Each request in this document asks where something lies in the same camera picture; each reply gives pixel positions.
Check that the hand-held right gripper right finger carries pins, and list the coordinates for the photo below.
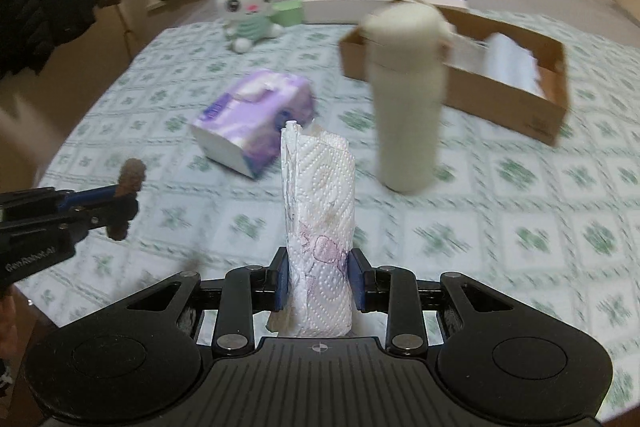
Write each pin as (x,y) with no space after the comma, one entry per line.
(357,279)

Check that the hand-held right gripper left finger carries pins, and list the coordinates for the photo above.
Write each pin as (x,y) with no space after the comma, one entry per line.
(282,279)

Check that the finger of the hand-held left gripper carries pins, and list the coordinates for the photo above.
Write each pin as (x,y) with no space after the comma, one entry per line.
(75,219)
(85,197)

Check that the brown velvet scrunchie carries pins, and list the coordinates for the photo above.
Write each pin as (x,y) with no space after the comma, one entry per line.
(131,177)

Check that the white printed paper napkin pack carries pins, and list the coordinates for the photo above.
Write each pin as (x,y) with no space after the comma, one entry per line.
(320,217)

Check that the brown cardboard box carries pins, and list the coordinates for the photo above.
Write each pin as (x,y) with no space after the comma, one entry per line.
(500,102)

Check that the pack of blue face masks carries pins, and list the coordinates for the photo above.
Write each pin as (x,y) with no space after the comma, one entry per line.
(510,62)

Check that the purple tissue pack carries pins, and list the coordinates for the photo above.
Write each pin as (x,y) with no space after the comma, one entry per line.
(250,107)

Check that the cream thermos bottle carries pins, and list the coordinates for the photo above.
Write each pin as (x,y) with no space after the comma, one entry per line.
(405,107)

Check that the white bunny plush toy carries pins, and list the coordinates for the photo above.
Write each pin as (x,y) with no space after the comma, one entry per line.
(247,2)

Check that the light green box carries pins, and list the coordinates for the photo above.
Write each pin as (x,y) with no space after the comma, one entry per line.
(290,12)

